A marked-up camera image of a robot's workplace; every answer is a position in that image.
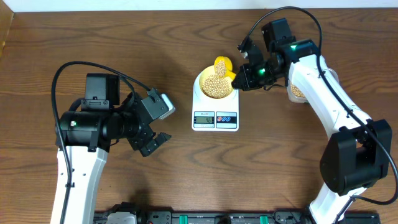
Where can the clear plastic bean container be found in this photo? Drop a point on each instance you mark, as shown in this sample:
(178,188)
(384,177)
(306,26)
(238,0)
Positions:
(295,99)

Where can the yellow plastic bowl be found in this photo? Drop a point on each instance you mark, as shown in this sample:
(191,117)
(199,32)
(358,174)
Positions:
(206,73)

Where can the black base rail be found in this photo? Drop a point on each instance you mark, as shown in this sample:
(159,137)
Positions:
(130,213)

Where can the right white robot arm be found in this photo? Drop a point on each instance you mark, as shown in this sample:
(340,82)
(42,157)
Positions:
(358,151)

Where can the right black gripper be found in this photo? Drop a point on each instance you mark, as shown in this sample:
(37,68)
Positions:
(248,83)

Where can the yellow measuring scoop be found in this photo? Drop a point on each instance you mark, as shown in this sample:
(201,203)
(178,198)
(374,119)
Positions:
(224,68)

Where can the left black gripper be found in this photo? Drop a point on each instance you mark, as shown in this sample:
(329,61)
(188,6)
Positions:
(145,133)

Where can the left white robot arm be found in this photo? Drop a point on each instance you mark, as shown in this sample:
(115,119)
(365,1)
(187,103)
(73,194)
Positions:
(86,133)

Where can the white digital kitchen scale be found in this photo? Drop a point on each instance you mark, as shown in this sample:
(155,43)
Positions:
(209,114)

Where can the soybeans in container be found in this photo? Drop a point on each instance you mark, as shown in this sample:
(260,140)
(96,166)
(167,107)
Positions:
(296,92)

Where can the soybeans in bowl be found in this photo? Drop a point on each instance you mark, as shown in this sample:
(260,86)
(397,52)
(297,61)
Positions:
(216,87)

